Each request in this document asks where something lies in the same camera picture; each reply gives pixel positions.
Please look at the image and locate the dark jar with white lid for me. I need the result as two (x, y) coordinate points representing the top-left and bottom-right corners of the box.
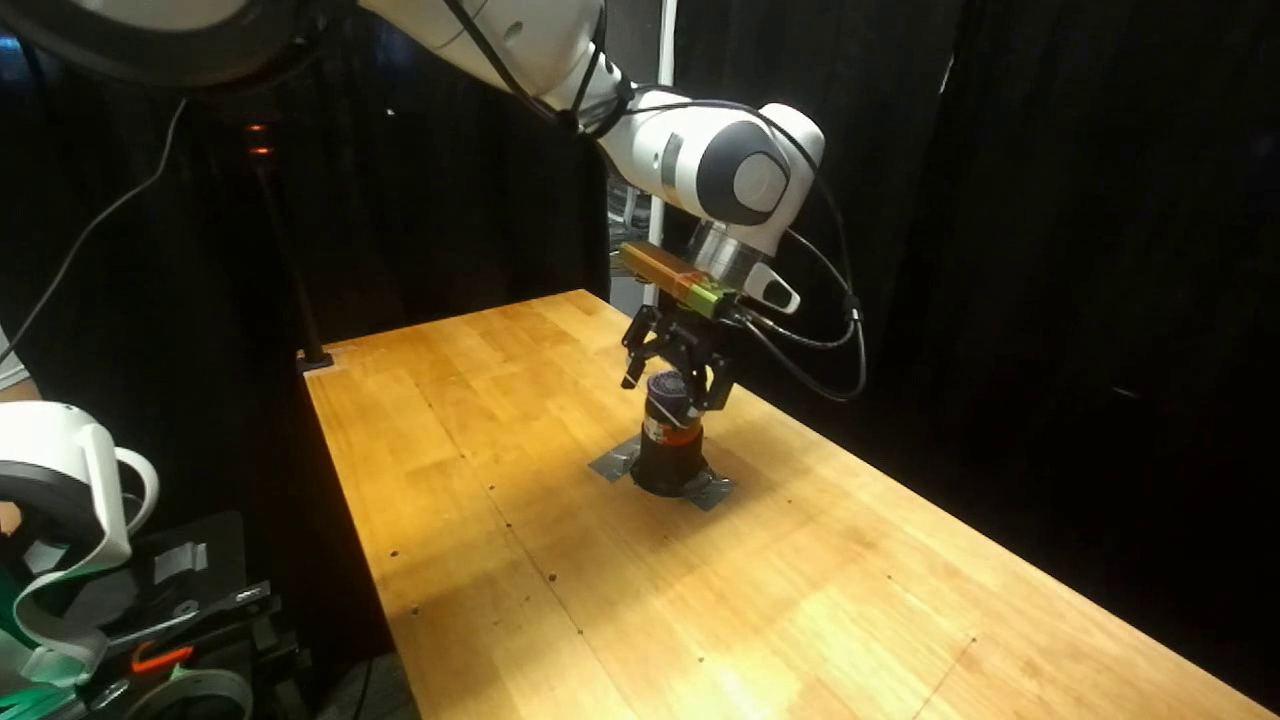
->
(631, 373), (704, 495)

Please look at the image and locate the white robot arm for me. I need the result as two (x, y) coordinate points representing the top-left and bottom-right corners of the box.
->
(357, 0), (825, 417)

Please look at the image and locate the white cable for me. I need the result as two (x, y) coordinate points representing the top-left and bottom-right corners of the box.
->
(0, 92), (190, 357)

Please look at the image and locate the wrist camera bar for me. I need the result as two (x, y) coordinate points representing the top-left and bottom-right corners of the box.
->
(616, 241), (736, 321)

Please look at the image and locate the black equipment case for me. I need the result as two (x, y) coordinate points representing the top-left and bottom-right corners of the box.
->
(82, 511), (313, 720)

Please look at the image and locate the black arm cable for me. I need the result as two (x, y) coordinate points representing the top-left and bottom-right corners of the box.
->
(736, 186), (873, 409)

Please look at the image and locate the black tripod stand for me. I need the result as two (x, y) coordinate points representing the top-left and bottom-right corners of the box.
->
(245, 120), (332, 373)

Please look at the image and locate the white VR headset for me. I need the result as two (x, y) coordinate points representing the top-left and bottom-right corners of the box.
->
(0, 399), (161, 689)

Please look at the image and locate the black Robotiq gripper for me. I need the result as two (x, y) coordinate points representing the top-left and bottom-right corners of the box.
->
(618, 304), (730, 411)

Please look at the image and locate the grey metal base plate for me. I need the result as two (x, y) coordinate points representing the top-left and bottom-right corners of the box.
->
(590, 435), (730, 511)

